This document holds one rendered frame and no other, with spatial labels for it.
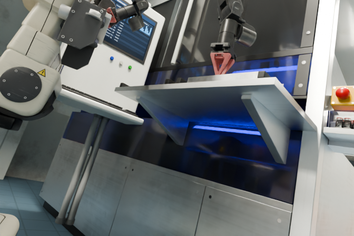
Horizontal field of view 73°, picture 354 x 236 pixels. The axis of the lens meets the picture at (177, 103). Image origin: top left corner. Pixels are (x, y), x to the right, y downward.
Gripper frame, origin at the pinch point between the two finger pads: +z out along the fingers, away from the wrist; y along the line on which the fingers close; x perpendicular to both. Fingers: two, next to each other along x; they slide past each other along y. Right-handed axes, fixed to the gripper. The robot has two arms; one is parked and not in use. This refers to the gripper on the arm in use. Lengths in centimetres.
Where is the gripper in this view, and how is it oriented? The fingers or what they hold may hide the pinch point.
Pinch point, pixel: (218, 75)
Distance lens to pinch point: 81.3
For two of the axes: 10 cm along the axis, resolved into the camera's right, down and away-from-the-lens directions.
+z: -2.3, 9.5, -2.1
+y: 4.6, 3.0, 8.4
